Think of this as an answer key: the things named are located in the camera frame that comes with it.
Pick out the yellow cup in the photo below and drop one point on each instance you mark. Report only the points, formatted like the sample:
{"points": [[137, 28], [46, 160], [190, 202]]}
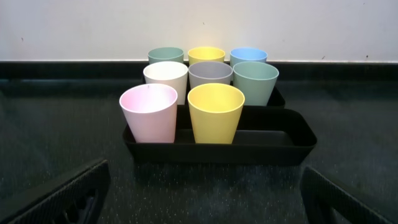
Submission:
{"points": [[214, 124], [206, 54]]}

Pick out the green cup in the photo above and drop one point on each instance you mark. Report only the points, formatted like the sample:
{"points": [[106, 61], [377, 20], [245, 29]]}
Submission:
{"points": [[256, 87], [165, 54]]}

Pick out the pink cup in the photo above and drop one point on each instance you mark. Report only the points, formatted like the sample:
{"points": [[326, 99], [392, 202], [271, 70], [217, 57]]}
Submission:
{"points": [[150, 121]]}

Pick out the black tray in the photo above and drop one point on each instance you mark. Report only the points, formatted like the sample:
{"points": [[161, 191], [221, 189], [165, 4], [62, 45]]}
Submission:
{"points": [[264, 153], [276, 99]]}

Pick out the white cup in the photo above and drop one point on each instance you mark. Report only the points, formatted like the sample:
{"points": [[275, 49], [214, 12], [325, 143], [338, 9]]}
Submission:
{"points": [[166, 73]]}

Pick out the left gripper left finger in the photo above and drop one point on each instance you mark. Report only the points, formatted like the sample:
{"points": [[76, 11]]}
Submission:
{"points": [[62, 202]]}

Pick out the blue cup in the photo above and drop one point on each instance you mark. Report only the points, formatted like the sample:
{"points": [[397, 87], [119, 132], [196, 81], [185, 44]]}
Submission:
{"points": [[248, 55]]}

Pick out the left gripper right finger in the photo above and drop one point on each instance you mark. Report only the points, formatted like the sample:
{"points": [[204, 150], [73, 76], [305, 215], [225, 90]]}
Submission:
{"points": [[323, 200]]}

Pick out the grey cup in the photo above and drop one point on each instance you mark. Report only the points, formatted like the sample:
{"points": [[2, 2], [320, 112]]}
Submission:
{"points": [[210, 73]]}

